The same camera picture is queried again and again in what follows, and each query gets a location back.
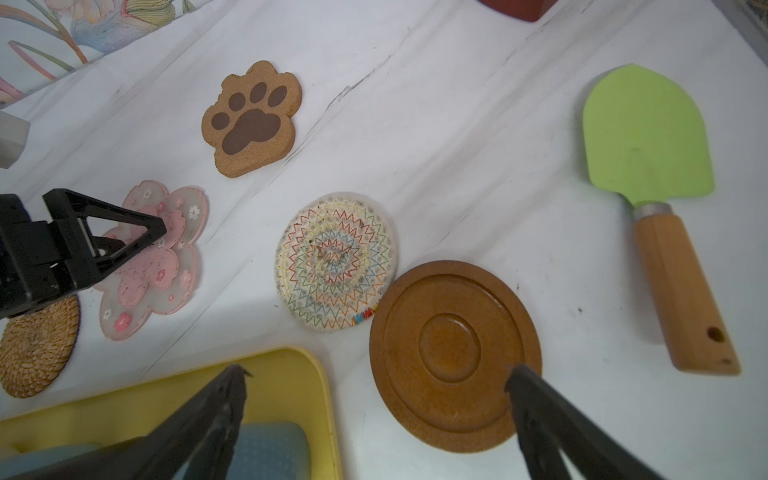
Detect green spatula wooden handle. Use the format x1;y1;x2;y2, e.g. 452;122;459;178
581;63;742;377

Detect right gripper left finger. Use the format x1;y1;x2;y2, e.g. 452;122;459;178
1;365;249;479

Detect colourful embroidered coaster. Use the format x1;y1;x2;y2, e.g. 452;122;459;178
274;192;399;332

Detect teal blue mug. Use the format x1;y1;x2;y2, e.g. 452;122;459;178
1;422;311;479

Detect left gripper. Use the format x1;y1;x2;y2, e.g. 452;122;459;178
1;188;167;318

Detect red brown metronome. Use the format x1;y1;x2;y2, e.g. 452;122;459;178
479;0;557;22

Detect brown paw coaster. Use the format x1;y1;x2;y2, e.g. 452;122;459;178
201;60;303;178

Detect brown wooden round coaster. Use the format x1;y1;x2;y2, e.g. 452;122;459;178
369;260;543;453

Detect rattan woven coaster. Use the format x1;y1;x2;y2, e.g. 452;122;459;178
1;295;80;399

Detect pink flower coaster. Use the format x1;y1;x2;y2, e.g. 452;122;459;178
95;180;209;341

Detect yellow tray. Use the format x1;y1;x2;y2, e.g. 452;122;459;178
1;347;343;479

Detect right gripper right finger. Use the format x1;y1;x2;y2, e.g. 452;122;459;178
505;364;660;479

